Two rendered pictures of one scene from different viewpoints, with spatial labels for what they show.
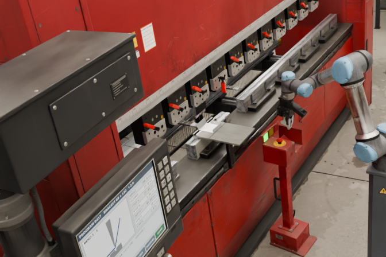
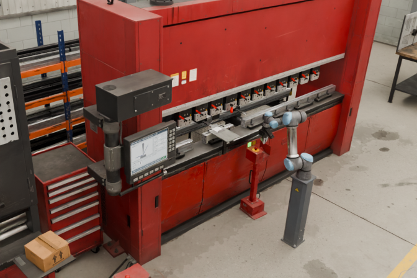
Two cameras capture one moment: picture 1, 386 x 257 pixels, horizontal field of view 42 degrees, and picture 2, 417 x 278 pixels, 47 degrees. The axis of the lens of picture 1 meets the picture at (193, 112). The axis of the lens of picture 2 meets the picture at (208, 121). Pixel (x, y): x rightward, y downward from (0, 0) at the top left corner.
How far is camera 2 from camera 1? 201 cm
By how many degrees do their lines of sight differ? 8
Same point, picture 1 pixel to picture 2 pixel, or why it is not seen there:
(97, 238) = (137, 147)
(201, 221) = (197, 175)
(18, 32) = (131, 64)
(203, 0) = (230, 62)
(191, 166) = (201, 146)
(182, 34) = (213, 77)
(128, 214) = (152, 144)
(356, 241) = not seen: hidden behind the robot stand
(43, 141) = (128, 107)
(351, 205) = not seen: hidden behind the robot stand
